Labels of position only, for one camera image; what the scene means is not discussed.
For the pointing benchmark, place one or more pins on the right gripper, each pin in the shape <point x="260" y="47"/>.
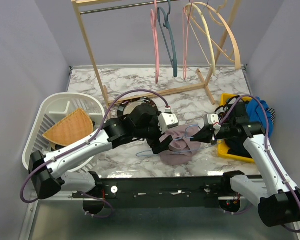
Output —
<point x="205" y="135"/>

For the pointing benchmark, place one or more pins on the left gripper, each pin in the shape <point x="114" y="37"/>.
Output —
<point x="157" y="146"/>

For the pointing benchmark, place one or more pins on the mauve tank top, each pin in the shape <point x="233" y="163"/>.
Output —
<point x="175" y="160"/>

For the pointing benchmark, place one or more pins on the light blue wire hanger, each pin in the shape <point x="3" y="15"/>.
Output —
<point x="181" y="144"/>

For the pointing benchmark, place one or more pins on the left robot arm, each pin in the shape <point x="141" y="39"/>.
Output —
<point x="49" y="173"/>

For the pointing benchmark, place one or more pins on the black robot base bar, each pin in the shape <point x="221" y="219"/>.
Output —
<point x="159" y="193"/>

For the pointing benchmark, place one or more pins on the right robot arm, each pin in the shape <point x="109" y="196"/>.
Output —
<point x="278" y="204"/>

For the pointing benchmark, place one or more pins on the cream plastic hanger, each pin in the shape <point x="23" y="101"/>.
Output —
<point x="189" y="9"/>

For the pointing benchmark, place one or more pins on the teal plastic hanger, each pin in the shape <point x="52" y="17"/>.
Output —
<point x="168" y="37"/>

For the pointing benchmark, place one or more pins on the thin pink hanger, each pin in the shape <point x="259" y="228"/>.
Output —
<point x="185" y="38"/>

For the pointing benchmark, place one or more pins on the wooden curved hanger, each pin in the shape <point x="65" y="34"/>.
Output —
<point x="235" y="56"/>

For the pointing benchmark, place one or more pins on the pink plastic hanger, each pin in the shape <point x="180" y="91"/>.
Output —
<point x="153" y="21"/>

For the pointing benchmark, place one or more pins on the dark navy garment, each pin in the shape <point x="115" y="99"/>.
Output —
<point x="237" y="148"/>

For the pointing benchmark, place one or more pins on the wooden clothes rack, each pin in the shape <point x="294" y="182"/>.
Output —
<point x="204" y="80"/>

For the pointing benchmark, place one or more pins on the dark rimmed ceramic plate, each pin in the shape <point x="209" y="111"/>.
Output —
<point x="127" y="106"/>

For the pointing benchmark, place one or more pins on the blue garment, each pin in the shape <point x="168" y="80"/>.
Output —
<point x="256" y="114"/>

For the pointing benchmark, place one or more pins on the striped black white garment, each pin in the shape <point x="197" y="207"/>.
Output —
<point x="272" y="113"/>

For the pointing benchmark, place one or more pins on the woven wicker fan tray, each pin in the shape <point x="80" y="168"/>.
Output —
<point x="70" y="129"/>

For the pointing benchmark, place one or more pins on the white plastic dish rack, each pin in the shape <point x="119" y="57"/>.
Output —
<point x="52" y="110"/>

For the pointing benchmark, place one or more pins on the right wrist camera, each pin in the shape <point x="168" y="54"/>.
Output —
<point x="212" y="120"/>

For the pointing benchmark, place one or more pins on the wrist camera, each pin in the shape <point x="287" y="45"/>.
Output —
<point x="167" y="121"/>
<point x="212" y="120"/>

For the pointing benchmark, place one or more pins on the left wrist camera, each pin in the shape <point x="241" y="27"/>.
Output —
<point x="167" y="121"/>

